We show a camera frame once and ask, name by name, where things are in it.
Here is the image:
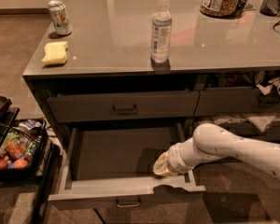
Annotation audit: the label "black floor cable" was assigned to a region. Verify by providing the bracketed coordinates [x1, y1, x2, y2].
[92, 208, 107, 224]

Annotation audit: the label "clear water bottle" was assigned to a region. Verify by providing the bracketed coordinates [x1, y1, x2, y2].
[150, 0, 172, 63]

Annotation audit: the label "yellow sponge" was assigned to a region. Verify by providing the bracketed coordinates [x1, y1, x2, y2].
[42, 41, 68, 66]

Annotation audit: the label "plastic bags in drawer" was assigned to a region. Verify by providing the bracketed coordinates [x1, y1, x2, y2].
[197, 112, 280, 133]

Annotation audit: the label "black bin of snacks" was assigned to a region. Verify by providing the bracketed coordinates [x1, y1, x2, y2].
[0, 119, 48, 182]

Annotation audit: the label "black tray stand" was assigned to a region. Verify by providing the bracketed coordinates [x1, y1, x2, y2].
[0, 96, 59, 224]

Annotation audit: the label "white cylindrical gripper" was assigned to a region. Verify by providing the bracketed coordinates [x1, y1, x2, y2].
[153, 142, 198, 176]

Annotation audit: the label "white green soda can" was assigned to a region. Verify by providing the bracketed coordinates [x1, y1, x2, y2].
[48, 0, 72, 35]

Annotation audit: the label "crumpled bag in top drawer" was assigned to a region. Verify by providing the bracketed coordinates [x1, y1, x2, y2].
[257, 77, 280, 96]

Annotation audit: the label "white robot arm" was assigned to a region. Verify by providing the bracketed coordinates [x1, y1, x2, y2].
[153, 123, 280, 179]

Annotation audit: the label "grey drawer cabinet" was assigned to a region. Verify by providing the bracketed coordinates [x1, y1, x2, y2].
[21, 0, 280, 174]

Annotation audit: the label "grey drawer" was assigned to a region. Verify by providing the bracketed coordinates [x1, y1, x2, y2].
[49, 123, 205, 209]
[195, 87, 280, 116]
[220, 121, 280, 143]
[47, 90, 199, 123]

